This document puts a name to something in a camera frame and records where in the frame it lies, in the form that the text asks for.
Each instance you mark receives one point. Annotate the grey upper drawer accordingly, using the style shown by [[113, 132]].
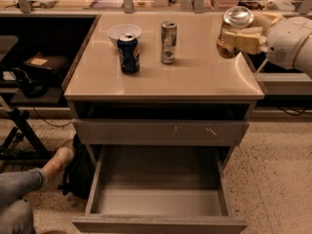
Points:
[[160, 132]]

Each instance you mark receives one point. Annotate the person's leg in jeans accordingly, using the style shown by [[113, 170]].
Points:
[[16, 214]]

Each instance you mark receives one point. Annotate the white stick with handle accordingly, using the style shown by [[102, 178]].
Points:
[[262, 65]]

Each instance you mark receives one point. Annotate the beige shoe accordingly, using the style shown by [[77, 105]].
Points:
[[60, 160]]

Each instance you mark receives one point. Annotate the white bowl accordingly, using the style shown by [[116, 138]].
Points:
[[117, 30]]

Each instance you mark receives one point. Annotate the dark box with label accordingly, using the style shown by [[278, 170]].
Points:
[[56, 65]]

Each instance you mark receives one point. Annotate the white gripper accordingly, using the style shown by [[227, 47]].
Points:
[[285, 41]]

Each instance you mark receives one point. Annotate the grey cabinet with beige top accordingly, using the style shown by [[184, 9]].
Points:
[[184, 93]]

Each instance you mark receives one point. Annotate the orange soda can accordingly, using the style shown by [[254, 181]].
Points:
[[237, 17]]

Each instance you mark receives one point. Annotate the black folding stand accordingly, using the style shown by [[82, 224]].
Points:
[[21, 145]]

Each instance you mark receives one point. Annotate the black backpack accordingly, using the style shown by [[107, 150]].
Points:
[[78, 175]]

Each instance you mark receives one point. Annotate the black headphones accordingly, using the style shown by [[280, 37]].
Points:
[[30, 88]]

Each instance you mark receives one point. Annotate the open middle drawer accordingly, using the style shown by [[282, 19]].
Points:
[[159, 190]]

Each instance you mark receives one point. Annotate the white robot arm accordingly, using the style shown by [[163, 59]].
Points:
[[287, 42]]

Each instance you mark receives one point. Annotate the blue Pepsi can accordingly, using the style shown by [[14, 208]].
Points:
[[128, 49]]

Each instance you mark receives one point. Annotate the tall silver energy can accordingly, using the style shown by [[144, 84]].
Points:
[[168, 37]]

